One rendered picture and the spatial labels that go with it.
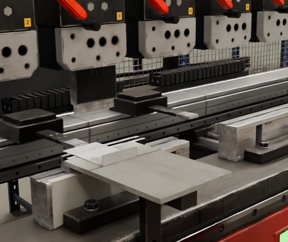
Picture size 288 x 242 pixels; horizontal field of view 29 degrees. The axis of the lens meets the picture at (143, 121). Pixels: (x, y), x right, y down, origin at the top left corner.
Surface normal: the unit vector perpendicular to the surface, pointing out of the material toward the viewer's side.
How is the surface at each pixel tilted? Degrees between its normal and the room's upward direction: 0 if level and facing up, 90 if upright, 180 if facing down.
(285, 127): 90
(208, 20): 90
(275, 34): 90
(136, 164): 0
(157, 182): 0
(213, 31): 90
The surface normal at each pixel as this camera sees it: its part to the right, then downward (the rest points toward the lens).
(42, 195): -0.73, 0.18
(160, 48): 0.68, 0.18
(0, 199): -0.01, -0.97
